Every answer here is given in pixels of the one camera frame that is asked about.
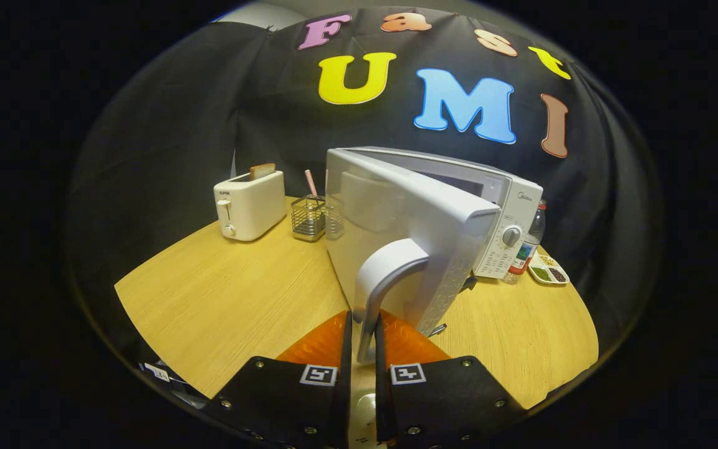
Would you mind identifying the wire mesh holder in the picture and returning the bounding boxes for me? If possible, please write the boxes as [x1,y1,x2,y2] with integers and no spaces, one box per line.
[290,195,327,242]

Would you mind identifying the white toaster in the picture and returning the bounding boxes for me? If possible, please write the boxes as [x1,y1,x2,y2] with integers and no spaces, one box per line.
[213,170,287,242]

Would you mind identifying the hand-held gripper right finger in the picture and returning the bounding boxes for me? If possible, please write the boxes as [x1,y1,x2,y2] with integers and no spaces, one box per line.
[375,310,528,449]

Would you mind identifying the black backdrop cloth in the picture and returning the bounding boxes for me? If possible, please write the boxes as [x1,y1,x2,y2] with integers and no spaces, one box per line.
[66,6,665,350]

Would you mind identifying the clear plastic water bottle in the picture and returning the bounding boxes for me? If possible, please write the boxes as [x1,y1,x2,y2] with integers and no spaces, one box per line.
[502,200,547,285]

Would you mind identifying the white divided dish with beans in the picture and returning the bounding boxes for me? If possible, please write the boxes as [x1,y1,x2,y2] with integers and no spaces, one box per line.
[527,253,570,286]

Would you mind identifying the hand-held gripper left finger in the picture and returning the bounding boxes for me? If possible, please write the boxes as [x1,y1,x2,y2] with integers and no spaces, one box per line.
[200,310,353,449]

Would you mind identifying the white microwave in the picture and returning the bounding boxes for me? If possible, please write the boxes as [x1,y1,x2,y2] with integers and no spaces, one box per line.
[325,147,543,365]

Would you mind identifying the white speckled tray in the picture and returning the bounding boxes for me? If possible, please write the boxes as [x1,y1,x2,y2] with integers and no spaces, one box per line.
[352,390,377,447]

